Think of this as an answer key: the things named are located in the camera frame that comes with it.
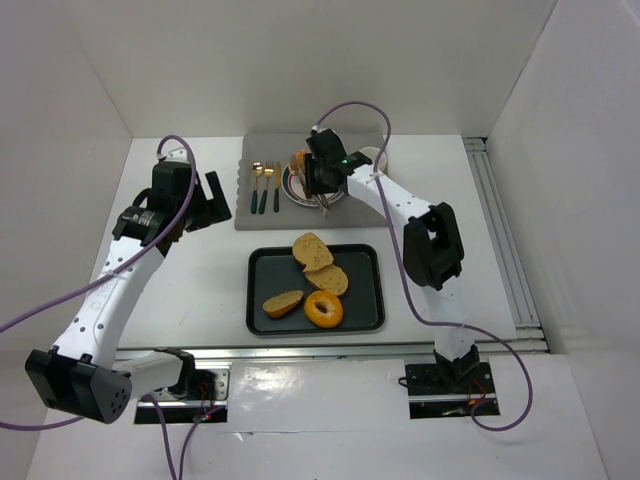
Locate orange round bun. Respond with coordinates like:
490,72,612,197
288,150,307,176

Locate metal bread tongs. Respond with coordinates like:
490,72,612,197
293,176,330,216

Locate brown chocolate croissant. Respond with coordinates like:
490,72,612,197
299,173,312,199

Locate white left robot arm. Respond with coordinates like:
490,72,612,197
25,160,231,424

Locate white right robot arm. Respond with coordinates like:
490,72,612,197
303,127,479,387

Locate upper seeded bread slice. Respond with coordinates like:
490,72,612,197
292,232,334,272

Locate lower seeded bread slice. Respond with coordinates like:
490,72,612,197
305,264,349,297

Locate small seeded bread slice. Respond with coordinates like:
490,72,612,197
262,290,304,319

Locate white plate teal rim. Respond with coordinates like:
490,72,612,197
281,163,344,207

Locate light green mug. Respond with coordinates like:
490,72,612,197
360,147,388,173

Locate grey place mat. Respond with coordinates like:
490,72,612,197
234,132,385,231

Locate dark rectangular baking tray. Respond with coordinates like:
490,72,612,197
246,244,385,337

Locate orange glazed donut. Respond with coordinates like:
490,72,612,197
304,290,344,329

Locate gold spoon green handle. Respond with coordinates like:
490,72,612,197
250,162,264,214

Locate gold knife green handle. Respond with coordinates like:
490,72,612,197
273,162,282,213

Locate gold fork green handle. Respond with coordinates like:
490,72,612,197
258,161,274,214

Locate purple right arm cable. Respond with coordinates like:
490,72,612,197
312,101,535,434

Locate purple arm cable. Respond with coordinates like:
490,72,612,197
0,133,199,480
312,101,535,434

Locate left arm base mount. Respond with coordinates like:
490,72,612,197
149,348,231,424

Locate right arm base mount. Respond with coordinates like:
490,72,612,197
398,362,500,420

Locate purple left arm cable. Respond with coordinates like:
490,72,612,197
0,133,199,480

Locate aluminium side rail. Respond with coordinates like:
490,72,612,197
462,137,550,354

